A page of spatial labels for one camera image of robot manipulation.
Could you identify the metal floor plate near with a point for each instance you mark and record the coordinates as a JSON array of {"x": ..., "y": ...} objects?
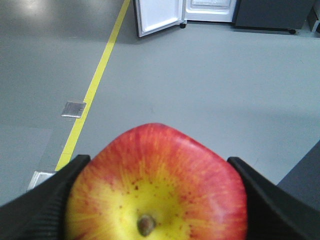
[{"x": 38, "y": 178}]

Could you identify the metal floor plate far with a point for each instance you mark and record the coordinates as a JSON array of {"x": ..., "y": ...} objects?
[{"x": 73, "y": 109}]

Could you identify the white fridge interior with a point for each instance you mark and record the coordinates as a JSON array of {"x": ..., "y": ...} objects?
[{"x": 210, "y": 10}]

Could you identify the red yellow apple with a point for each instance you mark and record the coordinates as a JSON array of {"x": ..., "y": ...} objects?
[{"x": 155, "y": 183}]

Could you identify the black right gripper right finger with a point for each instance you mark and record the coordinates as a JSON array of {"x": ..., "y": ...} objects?
[{"x": 273, "y": 214}]

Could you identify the metal floor plate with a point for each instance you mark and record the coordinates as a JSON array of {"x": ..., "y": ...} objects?
[
  {"x": 38, "y": 178},
  {"x": 73, "y": 109}
]

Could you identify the open fridge door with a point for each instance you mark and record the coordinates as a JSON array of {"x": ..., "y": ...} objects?
[{"x": 152, "y": 16}]

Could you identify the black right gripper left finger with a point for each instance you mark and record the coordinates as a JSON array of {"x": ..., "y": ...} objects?
[{"x": 39, "y": 214}]

